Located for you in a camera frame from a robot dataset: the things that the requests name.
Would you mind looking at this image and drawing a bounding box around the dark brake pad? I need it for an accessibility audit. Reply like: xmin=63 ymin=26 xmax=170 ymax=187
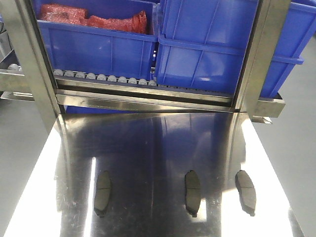
xmin=94 ymin=171 xmax=112 ymax=218
xmin=235 ymin=170 xmax=256 ymax=217
xmin=185 ymin=170 xmax=201 ymax=218

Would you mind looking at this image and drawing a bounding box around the lower right blue bin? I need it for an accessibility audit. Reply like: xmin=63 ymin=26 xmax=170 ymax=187
xmin=154 ymin=32 xmax=304 ymax=98

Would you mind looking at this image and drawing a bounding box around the upper stacked blue bin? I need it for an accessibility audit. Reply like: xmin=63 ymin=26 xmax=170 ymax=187
xmin=159 ymin=0 xmax=316 ymax=57

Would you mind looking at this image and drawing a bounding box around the blue bin with red bags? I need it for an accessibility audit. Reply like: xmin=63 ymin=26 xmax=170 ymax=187
xmin=38 ymin=0 xmax=158 ymax=80

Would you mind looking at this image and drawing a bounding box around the grey roller track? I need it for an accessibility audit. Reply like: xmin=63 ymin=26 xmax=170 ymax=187
xmin=53 ymin=69 xmax=158 ymax=86

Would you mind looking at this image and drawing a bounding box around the left red bubble wrap bag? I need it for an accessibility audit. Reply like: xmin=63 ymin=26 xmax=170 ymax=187
xmin=39 ymin=3 xmax=88 ymax=25

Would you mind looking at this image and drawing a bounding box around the stainless steel rack frame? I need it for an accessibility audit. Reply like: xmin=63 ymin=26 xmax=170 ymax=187
xmin=0 ymin=0 xmax=290 ymax=130

